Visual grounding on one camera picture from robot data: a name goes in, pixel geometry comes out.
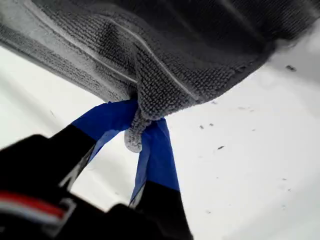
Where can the grey striped square towel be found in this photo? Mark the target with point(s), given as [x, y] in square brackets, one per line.
[175, 50]

